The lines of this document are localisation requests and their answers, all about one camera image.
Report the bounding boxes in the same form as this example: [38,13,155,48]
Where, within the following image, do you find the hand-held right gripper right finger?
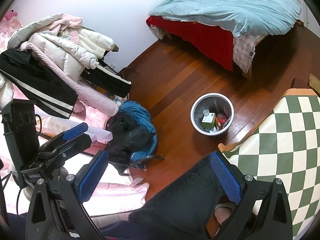
[210,151,293,240]

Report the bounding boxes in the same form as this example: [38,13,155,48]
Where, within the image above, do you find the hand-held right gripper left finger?
[25,150,110,240]

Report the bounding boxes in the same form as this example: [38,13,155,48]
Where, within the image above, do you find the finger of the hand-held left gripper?
[37,123,89,153]
[47,134,93,162]

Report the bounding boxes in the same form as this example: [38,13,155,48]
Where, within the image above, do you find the grey white waste bin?
[190,93,235,137]

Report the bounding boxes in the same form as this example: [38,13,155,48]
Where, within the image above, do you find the white tissue pack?
[37,116,76,133]

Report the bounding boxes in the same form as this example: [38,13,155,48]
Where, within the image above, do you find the pink patterned bed cover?
[0,10,150,217]

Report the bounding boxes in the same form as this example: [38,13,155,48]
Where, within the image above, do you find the person's slipper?
[214,203,236,227]

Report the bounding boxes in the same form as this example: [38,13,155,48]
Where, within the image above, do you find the pile of clothes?
[20,14,120,117]

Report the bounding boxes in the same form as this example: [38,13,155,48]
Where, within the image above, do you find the chair with blue black jackets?
[106,112,156,176]

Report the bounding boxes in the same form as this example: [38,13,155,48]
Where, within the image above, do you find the black white-striped trousers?
[0,48,79,120]

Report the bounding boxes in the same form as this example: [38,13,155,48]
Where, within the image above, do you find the black white-striped jacket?
[86,64,132,97]

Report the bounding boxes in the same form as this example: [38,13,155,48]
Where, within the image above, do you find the person's dark trouser leg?
[100,152,242,240]

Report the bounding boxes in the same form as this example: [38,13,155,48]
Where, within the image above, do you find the blue jacket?
[117,101,158,162]

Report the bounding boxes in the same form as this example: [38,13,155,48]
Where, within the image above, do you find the white puffer jacket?
[20,27,118,77]

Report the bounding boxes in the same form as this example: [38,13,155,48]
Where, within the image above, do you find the grey white jacket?
[7,13,66,48]

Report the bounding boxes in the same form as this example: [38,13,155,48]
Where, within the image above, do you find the checkered grey white mattress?
[232,34,267,74]

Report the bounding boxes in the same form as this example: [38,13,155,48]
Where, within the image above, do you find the red bed sheet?
[146,16,235,72]

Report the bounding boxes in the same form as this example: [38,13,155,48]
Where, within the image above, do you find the light blue duvet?
[149,0,302,37]

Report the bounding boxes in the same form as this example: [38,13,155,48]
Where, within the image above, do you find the black cable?
[0,172,24,217]

